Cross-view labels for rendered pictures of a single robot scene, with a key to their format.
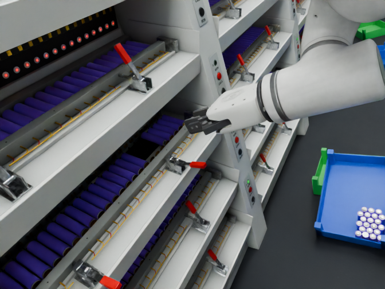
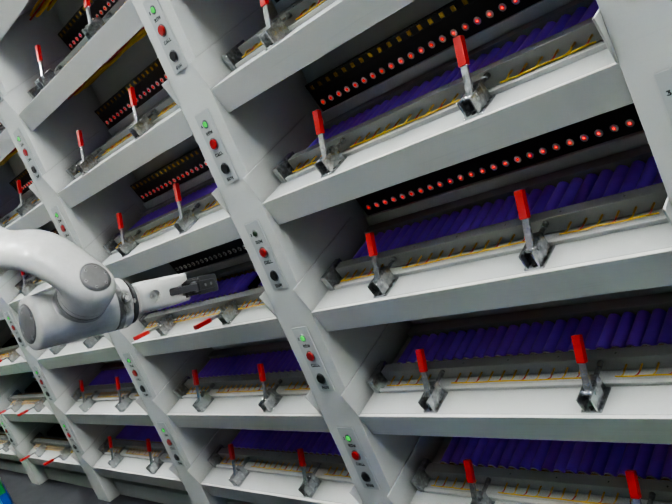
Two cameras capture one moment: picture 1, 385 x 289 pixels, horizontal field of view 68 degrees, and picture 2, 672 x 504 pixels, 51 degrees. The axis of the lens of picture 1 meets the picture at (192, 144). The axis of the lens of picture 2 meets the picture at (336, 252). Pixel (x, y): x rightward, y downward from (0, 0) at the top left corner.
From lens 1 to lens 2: 1.57 m
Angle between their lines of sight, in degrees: 92
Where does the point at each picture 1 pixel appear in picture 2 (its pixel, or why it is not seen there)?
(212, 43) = (251, 208)
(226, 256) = (326, 490)
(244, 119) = not seen: hidden behind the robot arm
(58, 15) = (124, 166)
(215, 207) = (291, 407)
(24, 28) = (113, 173)
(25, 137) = (152, 224)
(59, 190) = (137, 265)
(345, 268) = not seen: outside the picture
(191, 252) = (249, 408)
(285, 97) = not seen: hidden behind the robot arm
